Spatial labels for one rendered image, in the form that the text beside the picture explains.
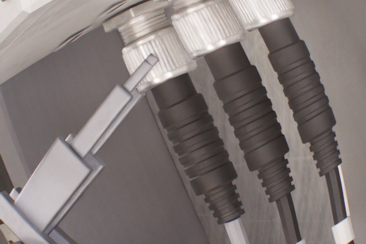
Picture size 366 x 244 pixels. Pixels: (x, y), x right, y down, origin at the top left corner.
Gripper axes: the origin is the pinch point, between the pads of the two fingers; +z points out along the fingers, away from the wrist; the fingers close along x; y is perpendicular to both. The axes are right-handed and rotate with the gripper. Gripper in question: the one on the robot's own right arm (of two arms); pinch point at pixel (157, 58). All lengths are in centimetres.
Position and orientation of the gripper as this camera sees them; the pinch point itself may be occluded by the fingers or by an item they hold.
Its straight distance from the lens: 65.9
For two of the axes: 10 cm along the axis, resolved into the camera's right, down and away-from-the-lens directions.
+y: 7.5, 6.6, -0.7
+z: 6.5, -7.5, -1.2
